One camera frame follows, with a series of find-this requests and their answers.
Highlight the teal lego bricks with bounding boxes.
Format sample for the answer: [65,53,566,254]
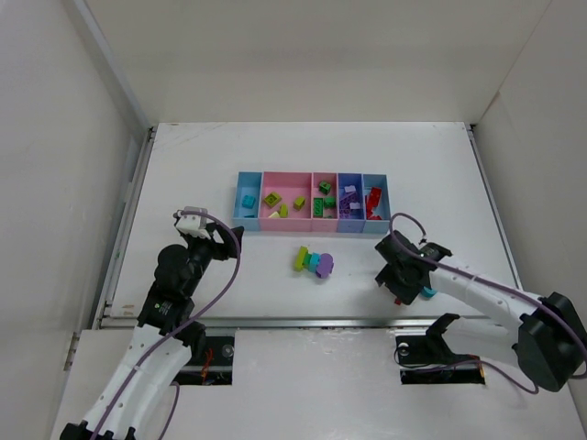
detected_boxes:
[241,195,256,209]

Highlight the lime tall lego brick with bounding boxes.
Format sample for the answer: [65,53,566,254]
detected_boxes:
[293,246,308,271]

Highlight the lavender flower lego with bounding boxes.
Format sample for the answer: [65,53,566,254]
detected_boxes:
[315,253,334,279]

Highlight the red bricks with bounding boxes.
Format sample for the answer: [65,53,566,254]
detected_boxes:
[365,187,382,221]

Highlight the lime square lego brick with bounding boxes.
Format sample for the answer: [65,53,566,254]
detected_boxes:
[293,196,306,211]

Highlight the purple lego brick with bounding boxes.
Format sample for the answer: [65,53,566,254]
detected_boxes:
[338,185,362,219]

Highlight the green lego row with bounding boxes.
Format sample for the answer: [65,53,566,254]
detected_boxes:
[313,196,337,219]

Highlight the dark green lego piece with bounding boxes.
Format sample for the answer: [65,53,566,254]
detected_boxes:
[318,181,331,194]

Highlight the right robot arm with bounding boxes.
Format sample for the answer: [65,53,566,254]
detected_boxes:
[375,230,586,392]

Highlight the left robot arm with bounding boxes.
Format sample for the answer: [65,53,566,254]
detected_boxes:
[61,219,244,439]

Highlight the light blue bin left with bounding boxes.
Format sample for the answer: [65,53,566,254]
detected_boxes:
[233,171,262,232]

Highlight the lime curved lego piece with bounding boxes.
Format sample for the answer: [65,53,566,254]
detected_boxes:
[278,204,289,217]

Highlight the large pink bin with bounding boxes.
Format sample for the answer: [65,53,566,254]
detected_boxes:
[259,171,313,233]

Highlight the small pink bin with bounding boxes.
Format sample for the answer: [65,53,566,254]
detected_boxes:
[311,172,338,233]

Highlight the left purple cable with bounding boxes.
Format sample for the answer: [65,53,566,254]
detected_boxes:
[91,208,243,440]

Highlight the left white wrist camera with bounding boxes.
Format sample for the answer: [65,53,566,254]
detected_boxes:
[173,206,210,239]

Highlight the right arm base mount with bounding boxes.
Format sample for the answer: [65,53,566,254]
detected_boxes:
[393,313,485,385]

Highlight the metal table rail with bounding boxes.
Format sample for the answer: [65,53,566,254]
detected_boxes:
[91,315,496,330]

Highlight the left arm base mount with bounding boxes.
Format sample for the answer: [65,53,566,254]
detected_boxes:
[172,330,236,386]

